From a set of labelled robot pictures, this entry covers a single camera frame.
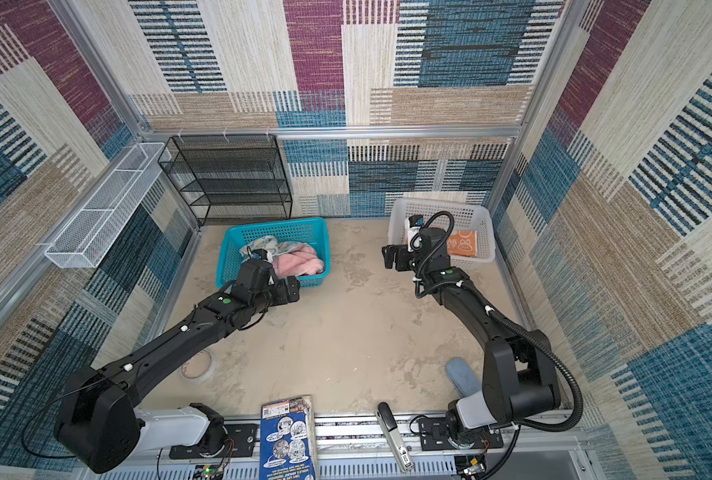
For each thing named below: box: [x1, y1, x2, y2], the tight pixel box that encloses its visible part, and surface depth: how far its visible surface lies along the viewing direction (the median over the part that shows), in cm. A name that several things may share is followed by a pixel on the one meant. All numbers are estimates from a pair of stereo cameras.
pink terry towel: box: [272, 244, 325, 278], surface depth 98 cm
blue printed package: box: [259, 395, 318, 480], surface depth 73 cm
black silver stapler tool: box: [376, 402, 414, 473], surface depth 73 cm
